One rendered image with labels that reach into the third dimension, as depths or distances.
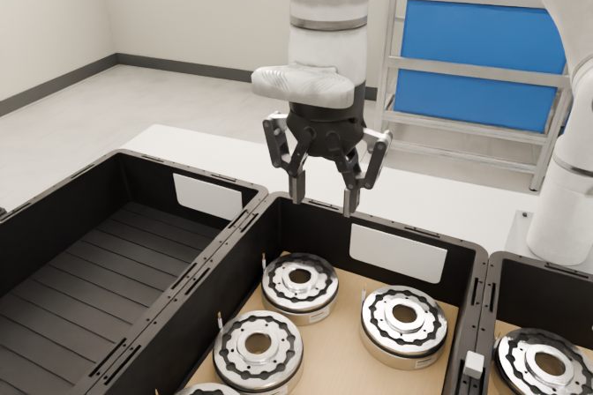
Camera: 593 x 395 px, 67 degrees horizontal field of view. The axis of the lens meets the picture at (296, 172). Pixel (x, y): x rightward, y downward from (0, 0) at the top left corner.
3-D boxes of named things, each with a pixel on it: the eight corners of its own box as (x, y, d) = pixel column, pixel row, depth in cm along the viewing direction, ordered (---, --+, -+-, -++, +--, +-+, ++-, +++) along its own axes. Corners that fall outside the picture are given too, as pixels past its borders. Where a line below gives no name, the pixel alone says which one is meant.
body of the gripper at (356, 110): (380, 63, 44) (372, 146, 49) (302, 53, 47) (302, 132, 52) (357, 88, 38) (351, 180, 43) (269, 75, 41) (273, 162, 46)
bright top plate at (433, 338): (381, 277, 60) (382, 274, 60) (456, 309, 56) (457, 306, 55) (347, 329, 53) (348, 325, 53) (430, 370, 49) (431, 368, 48)
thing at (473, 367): (465, 358, 41) (468, 350, 41) (481, 363, 41) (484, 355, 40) (462, 374, 40) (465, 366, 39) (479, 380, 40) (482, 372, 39)
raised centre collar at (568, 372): (525, 339, 51) (527, 336, 51) (574, 358, 49) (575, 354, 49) (521, 374, 48) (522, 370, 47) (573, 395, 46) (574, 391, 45)
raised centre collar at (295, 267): (291, 261, 62) (291, 257, 62) (324, 272, 60) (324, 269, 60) (274, 285, 59) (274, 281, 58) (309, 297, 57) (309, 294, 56)
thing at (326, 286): (283, 247, 65) (282, 244, 65) (348, 268, 62) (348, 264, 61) (248, 294, 58) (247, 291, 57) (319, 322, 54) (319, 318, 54)
